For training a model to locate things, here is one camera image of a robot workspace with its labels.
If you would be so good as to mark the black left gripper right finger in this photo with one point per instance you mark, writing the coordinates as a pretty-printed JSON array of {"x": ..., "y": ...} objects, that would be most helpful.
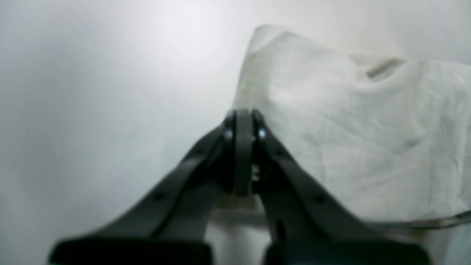
[{"x": 307, "y": 224}]

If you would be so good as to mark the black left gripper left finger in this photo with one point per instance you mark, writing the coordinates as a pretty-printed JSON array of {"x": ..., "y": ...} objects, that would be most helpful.
[{"x": 168, "y": 225}]

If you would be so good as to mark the beige t-shirt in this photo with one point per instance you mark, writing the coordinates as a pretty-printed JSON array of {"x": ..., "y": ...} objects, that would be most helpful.
[{"x": 389, "y": 137}]

